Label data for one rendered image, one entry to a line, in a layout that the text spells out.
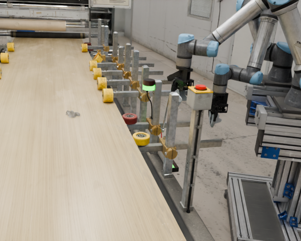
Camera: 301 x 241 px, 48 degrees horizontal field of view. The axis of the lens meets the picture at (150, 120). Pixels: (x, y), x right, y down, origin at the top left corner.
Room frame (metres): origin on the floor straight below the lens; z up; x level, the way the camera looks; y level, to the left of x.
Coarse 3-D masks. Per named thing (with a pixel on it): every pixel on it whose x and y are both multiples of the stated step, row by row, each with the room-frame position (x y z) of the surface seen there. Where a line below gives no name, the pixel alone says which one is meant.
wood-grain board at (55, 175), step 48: (48, 48) 3.36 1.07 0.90; (0, 96) 1.85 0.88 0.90; (48, 96) 1.90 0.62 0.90; (96, 96) 1.96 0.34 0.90; (0, 144) 1.25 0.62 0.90; (48, 144) 1.27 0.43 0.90; (96, 144) 1.30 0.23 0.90; (0, 192) 0.91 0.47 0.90; (48, 192) 0.93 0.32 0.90; (96, 192) 0.95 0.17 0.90; (144, 192) 0.97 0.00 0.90; (0, 240) 0.70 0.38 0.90; (48, 240) 0.71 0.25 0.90; (96, 240) 0.73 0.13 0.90; (144, 240) 0.74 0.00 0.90
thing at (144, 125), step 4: (180, 120) 1.75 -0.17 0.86; (184, 120) 1.75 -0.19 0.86; (188, 120) 1.76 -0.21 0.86; (132, 124) 1.65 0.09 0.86; (136, 124) 1.65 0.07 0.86; (140, 124) 1.66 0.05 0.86; (144, 124) 1.66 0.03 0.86; (148, 124) 1.67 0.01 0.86; (160, 124) 1.69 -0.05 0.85; (164, 124) 1.70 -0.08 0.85; (176, 124) 1.72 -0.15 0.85; (180, 124) 1.72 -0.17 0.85; (184, 124) 1.73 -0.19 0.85; (188, 124) 1.74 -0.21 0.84; (128, 128) 1.64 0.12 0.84; (132, 128) 1.64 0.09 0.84; (136, 128) 1.65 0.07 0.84; (140, 128) 1.66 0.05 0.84; (144, 128) 1.66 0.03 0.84; (148, 128) 1.67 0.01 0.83
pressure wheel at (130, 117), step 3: (123, 114) 1.67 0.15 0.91; (126, 114) 1.67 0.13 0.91; (129, 114) 1.66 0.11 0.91; (132, 114) 1.68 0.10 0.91; (135, 114) 1.68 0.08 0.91; (123, 117) 1.63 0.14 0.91; (126, 117) 1.63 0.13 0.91; (129, 117) 1.64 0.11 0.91; (132, 117) 1.63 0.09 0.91; (135, 117) 1.64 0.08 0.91; (126, 120) 1.62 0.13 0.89; (129, 120) 1.62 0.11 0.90; (132, 120) 1.62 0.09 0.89; (135, 120) 1.63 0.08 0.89; (126, 123) 1.62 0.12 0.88; (129, 123) 1.62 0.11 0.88; (132, 123) 1.62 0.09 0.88
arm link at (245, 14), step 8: (256, 0) 1.66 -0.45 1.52; (264, 0) 1.64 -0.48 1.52; (248, 8) 1.67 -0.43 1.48; (256, 8) 1.66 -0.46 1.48; (264, 8) 1.66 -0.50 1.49; (232, 16) 1.70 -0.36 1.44; (240, 16) 1.67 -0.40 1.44; (248, 16) 1.67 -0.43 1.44; (224, 24) 1.70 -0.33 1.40; (232, 24) 1.68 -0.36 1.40; (240, 24) 1.68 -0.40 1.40; (216, 32) 1.71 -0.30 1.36; (224, 32) 1.69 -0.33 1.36; (232, 32) 1.69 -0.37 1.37; (216, 40) 1.70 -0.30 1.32; (224, 40) 1.70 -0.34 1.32
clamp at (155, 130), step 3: (147, 120) 1.71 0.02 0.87; (150, 120) 1.69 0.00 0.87; (150, 123) 1.65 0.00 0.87; (150, 126) 1.64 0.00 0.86; (153, 126) 1.63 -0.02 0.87; (156, 126) 1.62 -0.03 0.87; (159, 126) 1.63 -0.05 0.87; (150, 129) 1.62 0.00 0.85; (153, 129) 1.61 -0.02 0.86; (156, 129) 1.61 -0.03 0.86; (159, 129) 1.61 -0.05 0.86; (150, 132) 1.63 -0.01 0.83; (153, 132) 1.61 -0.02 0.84; (156, 132) 1.61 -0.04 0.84; (159, 132) 1.62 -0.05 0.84
